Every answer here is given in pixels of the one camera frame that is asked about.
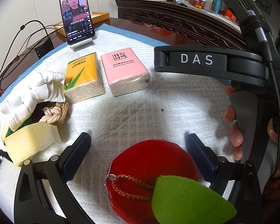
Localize yellow green scrub sponge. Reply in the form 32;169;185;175
1;115;34;145

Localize smartphone on stand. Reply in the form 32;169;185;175
58;0;95;48

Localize beige brown knotted rope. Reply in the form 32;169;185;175
39;99;70;126

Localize yellow tissue pack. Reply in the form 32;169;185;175
64;53;105;104

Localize red plush apple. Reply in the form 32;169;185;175
104;139;237;224

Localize yellow cardboard box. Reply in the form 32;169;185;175
53;10;110;46

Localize person's right hand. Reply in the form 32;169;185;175
223;84;280;178

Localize pink tissue pack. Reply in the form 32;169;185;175
101;48;151;97

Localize blue underpad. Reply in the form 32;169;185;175
0;23;168;103

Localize white foam block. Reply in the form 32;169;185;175
0;158;21;219

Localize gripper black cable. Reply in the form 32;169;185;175
247;9;280;178

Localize black cables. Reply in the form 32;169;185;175
0;20;64;92

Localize white rolled cloth glove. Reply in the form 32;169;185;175
0;71;66;131

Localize pale yellow sponge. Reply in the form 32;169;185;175
4;122;62;166

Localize black power adapter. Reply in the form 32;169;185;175
34;37;54;59

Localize white quilted pad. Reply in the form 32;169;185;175
0;29;239;224

